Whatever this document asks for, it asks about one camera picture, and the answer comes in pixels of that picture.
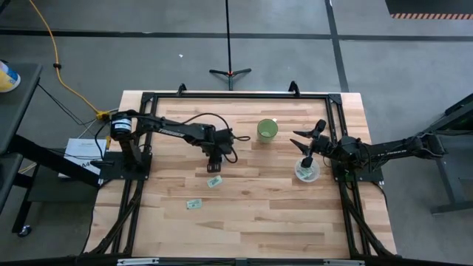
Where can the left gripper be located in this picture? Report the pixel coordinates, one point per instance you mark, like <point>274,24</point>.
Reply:
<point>220,142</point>

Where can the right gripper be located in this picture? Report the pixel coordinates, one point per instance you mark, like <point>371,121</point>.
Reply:
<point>322,145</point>

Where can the green white packet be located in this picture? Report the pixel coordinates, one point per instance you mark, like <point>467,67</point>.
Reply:
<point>303,174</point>
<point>309,171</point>
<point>194,204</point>
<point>214,181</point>

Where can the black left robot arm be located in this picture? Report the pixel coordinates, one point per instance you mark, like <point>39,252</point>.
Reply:
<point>173,131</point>

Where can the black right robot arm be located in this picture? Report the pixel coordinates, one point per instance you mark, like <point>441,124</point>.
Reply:
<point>391,147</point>

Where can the large clear plastic bin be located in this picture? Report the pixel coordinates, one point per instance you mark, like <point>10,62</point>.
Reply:
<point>315,176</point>

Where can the green cup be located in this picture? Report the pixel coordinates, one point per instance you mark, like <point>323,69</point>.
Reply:
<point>267,131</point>

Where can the black tripod stand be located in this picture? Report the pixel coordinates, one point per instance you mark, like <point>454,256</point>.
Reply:
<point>228,37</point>

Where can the white paper box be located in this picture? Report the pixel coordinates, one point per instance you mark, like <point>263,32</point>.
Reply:
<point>79,151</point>

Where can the black metal floor stand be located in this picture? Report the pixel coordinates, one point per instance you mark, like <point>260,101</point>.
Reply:
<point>447,177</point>

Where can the orange black hazard tape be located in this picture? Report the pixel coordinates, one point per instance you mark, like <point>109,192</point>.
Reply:
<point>432,16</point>

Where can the black floor mat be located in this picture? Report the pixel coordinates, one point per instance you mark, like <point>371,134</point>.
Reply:
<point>428,5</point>

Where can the black side cart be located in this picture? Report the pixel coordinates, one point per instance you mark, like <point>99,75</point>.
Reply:
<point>18,122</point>

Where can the yellow white blue canister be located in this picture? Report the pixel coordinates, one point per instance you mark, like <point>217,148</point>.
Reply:
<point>7,77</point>

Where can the black frame clamp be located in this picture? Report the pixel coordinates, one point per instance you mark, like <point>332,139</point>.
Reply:
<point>294,88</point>
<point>181,89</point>

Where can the black aluminium table frame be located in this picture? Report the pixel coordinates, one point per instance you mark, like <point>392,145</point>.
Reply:
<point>240,96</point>

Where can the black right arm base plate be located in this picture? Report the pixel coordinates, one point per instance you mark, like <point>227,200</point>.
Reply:
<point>373,176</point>

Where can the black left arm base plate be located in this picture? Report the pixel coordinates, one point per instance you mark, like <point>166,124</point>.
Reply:
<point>111,171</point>

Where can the silver frame bracket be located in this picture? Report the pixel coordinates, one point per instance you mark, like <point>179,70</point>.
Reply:
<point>343,262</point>
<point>136,262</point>

